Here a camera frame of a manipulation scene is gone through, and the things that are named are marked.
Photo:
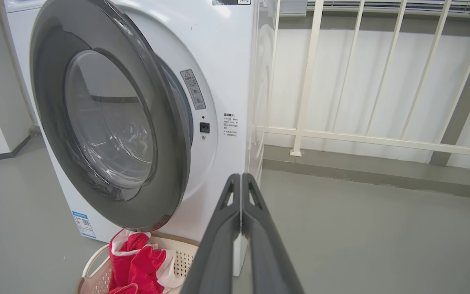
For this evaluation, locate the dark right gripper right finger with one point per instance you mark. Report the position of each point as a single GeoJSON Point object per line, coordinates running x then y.
{"type": "Point", "coordinates": [267, 253]}

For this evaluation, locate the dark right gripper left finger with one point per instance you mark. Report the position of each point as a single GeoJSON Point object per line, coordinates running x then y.
{"type": "Point", "coordinates": [218, 253]}

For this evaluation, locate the red and white garment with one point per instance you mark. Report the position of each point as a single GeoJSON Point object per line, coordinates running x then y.
{"type": "Point", "coordinates": [137, 261]}

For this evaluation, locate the black round glass washer door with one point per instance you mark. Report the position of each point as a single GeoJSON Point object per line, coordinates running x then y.
{"type": "Point", "coordinates": [51, 102]}

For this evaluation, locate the cream perforated laundry basket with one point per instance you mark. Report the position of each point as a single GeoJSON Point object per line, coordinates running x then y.
{"type": "Point", "coordinates": [184, 263]}

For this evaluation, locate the white front-load washing machine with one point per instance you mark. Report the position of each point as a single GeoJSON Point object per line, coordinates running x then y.
{"type": "Point", "coordinates": [231, 61]}

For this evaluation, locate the blue energy label sticker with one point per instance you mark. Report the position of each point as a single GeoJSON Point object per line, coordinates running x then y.
{"type": "Point", "coordinates": [84, 224]}

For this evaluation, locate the white metal railing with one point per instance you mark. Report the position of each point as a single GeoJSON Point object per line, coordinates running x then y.
{"type": "Point", "coordinates": [382, 141]}

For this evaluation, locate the grey warning sticker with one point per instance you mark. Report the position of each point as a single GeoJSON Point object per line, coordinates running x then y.
{"type": "Point", "coordinates": [193, 90]}

